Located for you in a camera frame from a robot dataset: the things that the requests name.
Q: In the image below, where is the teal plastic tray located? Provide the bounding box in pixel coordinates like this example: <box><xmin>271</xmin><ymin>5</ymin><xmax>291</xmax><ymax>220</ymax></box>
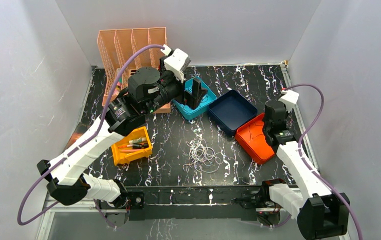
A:
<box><xmin>172</xmin><ymin>76</ymin><xmax>217</xmax><ymax>120</ymax></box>

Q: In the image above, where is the orange plastic tray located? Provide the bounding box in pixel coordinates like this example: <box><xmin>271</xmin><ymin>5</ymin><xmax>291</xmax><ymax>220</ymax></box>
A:
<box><xmin>235</xmin><ymin>113</ymin><xmax>275</xmax><ymax>165</ymax></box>

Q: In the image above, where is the dark blue plastic tray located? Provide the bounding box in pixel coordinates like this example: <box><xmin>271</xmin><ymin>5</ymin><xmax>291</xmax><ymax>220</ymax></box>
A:
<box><xmin>208</xmin><ymin>89</ymin><xmax>258</xmax><ymax>136</ymax></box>

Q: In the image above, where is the yellow plastic parts bin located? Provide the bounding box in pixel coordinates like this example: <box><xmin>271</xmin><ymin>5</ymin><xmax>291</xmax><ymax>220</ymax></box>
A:
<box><xmin>111</xmin><ymin>126</ymin><xmax>153</xmax><ymax>166</ymax></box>

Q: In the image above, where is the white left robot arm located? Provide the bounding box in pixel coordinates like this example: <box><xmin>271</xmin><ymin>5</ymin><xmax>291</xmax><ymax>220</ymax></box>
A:
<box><xmin>37</xmin><ymin>67</ymin><xmax>208</xmax><ymax>208</ymax></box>

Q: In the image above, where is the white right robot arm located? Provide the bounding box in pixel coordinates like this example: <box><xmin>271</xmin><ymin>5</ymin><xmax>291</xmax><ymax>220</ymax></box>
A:
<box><xmin>260</xmin><ymin>100</ymin><xmax>349</xmax><ymax>240</ymax></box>

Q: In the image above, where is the pink tape roll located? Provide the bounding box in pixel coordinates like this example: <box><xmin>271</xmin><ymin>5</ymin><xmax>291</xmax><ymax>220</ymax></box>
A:
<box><xmin>115</xmin><ymin>78</ymin><xmax>122</xmax><ymax>92</ymax></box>

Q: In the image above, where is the peach plastic file organizer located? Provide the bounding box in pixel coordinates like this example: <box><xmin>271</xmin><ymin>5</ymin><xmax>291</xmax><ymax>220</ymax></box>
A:
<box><xmin>97</xmin><ymin>27</ymin><xmax>167</xmax><ymax>106</ymax></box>

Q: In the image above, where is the dark book with sunset cover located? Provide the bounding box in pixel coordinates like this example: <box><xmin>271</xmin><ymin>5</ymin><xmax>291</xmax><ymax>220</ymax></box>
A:
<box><xmin>65</xmin><ymin>122</ymin><xmax>89</xmax><ymax>150</ymax></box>

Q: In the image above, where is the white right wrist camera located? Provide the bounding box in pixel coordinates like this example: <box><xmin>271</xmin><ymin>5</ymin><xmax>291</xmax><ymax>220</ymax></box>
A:
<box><xmin>278</xmin><ymin>89</ymin><xmax>299</xmax><ymax>109</ymax></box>

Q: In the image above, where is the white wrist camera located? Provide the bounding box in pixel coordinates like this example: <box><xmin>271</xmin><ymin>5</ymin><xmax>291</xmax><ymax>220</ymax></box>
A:
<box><xmin>278</xmin><ymin>89</ymin><xmax>299</xmax><ymax>109</ymax></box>
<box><xmin>164</xmin><ymin>48</ymin><xmax>191</xmax><ymax>83</ymax></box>

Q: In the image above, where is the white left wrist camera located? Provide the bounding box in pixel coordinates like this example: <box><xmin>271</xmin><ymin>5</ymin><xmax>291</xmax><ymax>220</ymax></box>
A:
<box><xmin>164</xmin><ymin>48</ymin><xmax>191</xmax><ymax>83</ymax></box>

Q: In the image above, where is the tangled pile of wires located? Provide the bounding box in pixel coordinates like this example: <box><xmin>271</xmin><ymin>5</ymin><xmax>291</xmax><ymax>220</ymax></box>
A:
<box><xmin>183</xmin><ymin>138</ymin><xmax>226</xmax><ymax>174</ymax></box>

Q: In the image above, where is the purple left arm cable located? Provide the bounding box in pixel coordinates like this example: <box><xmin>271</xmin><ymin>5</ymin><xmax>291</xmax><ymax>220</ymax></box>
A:
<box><xmin>17</xmin><ymin>43</ymin><xmax>173</xmax><ymax>227</ymax></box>

